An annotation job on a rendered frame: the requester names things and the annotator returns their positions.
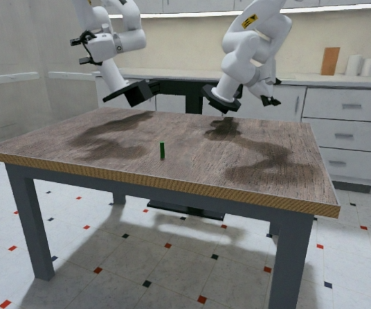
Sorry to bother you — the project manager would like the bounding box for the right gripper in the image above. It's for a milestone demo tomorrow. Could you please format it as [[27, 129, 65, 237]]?
[[70, 29, 117, 66]]

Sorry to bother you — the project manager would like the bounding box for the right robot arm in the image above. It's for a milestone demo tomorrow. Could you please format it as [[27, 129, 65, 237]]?
[[71, 0, 147, 94]]

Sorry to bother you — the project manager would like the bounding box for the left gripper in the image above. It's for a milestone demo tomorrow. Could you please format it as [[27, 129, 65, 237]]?
[[247, 78, 282, 107]]

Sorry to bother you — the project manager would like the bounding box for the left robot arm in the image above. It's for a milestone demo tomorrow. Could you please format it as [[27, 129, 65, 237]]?
[[211, 0, 292, 103]]

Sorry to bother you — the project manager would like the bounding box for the green rectangular block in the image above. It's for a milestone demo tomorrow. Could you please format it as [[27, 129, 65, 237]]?
[[160, 141, 165, 158]]

